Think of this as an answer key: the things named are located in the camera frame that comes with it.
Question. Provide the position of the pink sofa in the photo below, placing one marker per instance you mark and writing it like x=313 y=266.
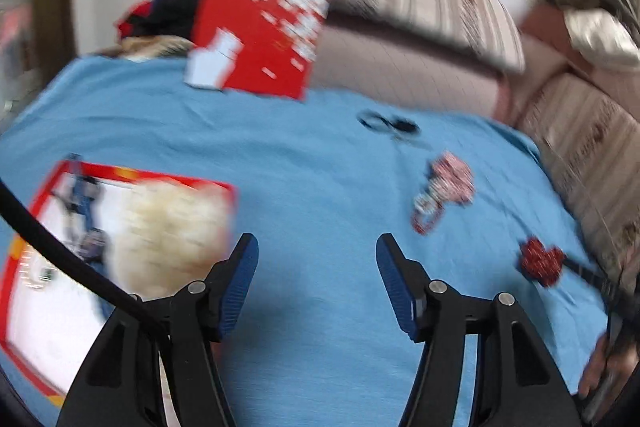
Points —
x=400 y=72

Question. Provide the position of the blue plaid hair bow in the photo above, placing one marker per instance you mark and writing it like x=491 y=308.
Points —
x=82 y=202

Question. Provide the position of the tan woven bundle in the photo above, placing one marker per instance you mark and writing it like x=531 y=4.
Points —
x=145 y=48

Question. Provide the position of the wide striped floral sofa cushion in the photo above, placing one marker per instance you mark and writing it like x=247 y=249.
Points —
x=590 y=142

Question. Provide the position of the red gift box tray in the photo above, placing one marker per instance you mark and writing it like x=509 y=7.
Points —
x=45 y=332

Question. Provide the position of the white paper card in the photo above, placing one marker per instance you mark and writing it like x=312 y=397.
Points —
x=210 y=64

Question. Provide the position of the white fluffy scrunchie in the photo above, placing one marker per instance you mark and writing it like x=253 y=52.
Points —
x=170 y=237

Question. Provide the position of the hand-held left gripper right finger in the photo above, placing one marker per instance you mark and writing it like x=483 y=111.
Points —
x=395 y=289

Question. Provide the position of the white cloth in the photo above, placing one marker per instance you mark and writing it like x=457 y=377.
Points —
x=600 y=37

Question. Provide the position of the red dotted scrunchie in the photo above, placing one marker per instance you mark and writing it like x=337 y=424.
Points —
x=540 y=262

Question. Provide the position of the light blue blanket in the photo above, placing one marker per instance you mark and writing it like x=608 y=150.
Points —
x=320 y=187

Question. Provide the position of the person's right hand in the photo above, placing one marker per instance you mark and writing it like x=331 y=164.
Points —
x=595 y=367

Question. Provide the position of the dark red-black clothes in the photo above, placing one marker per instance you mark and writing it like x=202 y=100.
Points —
x=165 y=14

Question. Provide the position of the pink patterned scrunchie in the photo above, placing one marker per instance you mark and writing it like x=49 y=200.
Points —
x=450 y=179

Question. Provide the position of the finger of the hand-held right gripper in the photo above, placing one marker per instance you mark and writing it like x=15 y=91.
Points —
x=590 y=278

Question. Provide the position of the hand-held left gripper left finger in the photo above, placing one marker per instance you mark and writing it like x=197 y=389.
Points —
x=240 y=289

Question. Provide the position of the black hair clip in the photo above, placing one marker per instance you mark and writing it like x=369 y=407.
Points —
x=406 y=127

